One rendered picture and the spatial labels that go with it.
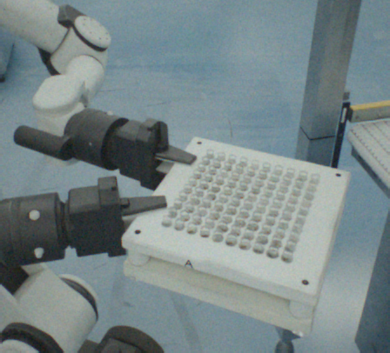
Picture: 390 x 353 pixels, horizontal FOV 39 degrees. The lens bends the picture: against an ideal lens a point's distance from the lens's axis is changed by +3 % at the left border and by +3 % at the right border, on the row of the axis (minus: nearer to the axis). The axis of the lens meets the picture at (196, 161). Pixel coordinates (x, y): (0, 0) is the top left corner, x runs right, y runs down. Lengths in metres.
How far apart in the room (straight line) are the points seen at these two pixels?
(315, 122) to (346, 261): 1.01
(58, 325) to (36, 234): 0.45
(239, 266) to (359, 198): 1.76
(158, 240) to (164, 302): 1.25
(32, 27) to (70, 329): 0.58
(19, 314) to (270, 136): 1.82
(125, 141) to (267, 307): 0.32
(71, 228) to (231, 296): 0.22
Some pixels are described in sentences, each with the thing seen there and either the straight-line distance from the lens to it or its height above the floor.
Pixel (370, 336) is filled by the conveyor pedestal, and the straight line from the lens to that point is 1.64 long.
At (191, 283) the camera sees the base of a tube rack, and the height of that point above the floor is 0.96.
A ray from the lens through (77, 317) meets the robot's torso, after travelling 1.16.
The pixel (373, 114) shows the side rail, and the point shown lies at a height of 0.88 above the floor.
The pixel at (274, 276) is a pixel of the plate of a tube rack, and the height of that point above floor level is 1.01.
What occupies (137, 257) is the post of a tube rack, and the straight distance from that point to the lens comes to 0.72.
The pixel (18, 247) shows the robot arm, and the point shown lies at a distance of 0.72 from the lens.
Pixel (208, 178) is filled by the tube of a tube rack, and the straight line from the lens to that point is 0.77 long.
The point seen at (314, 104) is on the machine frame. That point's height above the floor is 0.91.
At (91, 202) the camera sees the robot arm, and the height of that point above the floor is 1.04.
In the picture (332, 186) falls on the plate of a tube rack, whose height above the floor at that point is 1.01.
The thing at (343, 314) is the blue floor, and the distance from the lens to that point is 1.96.
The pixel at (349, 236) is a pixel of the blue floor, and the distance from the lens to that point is 2.21.
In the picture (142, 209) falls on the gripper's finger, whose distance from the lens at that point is 0.72.
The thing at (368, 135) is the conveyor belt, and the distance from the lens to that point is 1.19.
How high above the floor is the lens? 1.49
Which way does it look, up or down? 37 degrees down
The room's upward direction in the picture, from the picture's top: straight up
